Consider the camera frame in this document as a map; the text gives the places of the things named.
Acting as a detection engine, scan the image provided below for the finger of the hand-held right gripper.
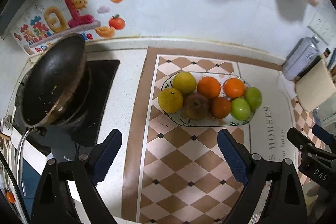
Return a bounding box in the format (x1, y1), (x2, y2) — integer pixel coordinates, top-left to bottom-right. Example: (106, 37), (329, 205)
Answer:
(312, 124), (336, 146)
(287, 128), (319, 159)

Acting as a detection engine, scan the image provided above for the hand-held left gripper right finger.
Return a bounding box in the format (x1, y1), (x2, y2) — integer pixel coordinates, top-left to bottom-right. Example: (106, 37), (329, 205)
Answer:
(217, 129), (307, 224)

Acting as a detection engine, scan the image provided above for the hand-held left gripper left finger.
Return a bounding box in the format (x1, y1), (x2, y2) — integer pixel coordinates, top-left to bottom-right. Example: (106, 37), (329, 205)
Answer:
(31, 129), (123, 224)

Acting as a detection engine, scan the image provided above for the floral oval plate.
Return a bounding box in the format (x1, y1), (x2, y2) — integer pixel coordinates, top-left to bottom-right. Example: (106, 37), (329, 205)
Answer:
(161, 71), (259, 127)

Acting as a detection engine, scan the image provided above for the green apple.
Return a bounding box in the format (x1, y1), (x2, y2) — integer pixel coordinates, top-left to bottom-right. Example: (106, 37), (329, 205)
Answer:
(245, 87), (263, 111)
(230, 97), (251, 121)

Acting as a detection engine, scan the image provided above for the dark red orange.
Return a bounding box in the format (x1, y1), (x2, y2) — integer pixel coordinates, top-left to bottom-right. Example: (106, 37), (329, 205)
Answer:
(211, 96), (232, 119)

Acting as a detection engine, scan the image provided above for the brown apple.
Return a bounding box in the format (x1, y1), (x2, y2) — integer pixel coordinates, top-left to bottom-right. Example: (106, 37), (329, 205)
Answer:
(183, 93), (210, 120)

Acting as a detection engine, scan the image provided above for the yellow citrus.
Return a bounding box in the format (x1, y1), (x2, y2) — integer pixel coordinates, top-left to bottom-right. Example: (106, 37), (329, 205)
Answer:
(173, 72), (197, 95)
(158, 88), (184, 113)

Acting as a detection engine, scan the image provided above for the person's right hand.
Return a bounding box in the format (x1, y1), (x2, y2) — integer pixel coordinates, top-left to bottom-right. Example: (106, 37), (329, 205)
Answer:
(307, 183), (326, 199)

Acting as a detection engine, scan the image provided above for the checkered tablecloth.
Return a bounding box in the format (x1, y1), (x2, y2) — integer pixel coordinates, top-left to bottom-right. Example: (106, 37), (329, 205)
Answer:
(122, 46), (336, 224)

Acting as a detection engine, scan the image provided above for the white tissue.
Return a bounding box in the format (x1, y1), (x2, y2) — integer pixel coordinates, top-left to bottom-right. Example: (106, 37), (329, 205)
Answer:
(278, 73), (298, 102)

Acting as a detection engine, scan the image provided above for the black gas stove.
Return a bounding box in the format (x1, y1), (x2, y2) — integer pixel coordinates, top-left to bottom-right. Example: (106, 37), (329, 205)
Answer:
(12, 59), (121, 156)

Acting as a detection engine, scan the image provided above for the grey spray can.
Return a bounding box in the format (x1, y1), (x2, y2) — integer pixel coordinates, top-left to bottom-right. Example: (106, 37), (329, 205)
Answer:
(282, 36), (321, 81)

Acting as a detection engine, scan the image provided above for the black frying pan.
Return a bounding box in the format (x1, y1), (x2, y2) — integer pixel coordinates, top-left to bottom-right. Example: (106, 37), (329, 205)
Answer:
(14, 33), (92, 182)

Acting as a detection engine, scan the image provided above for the white mug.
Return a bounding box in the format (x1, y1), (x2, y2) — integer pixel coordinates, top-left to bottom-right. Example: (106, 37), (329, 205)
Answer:
(0, 116), (13, 136)

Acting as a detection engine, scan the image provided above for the gold ingot sticker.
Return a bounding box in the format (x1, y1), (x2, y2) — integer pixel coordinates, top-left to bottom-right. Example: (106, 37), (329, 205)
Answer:
(95, 26), (116, 38)

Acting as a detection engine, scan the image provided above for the tangerine sticker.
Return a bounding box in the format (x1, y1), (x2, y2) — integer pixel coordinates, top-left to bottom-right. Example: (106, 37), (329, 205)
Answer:
(108, 14), (126, 30)

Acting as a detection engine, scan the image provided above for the white wall outlet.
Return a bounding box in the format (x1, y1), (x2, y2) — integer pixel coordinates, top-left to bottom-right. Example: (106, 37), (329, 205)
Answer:
(308, 13), (325, 33)
(322, 21), (336, 44)

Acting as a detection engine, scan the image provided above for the colourful wall sticker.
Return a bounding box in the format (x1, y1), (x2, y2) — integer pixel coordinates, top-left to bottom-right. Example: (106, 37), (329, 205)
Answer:
(13, 0), (101, 56)

